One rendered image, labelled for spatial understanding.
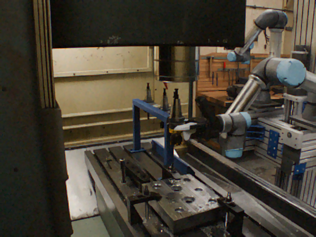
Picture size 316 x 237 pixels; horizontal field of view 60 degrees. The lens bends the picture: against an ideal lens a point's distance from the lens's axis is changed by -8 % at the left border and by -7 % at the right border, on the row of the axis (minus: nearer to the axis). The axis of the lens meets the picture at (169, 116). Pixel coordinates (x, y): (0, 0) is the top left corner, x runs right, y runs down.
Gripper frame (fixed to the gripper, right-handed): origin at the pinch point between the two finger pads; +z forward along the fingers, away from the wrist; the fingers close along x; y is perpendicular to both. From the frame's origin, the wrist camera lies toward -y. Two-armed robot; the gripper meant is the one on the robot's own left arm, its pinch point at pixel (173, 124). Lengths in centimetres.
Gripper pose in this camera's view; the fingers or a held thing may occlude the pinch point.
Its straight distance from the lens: 105.9
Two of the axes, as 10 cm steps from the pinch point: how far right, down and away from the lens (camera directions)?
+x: -4.5, -2.3, 8.7
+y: -0.1, 9.7, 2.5
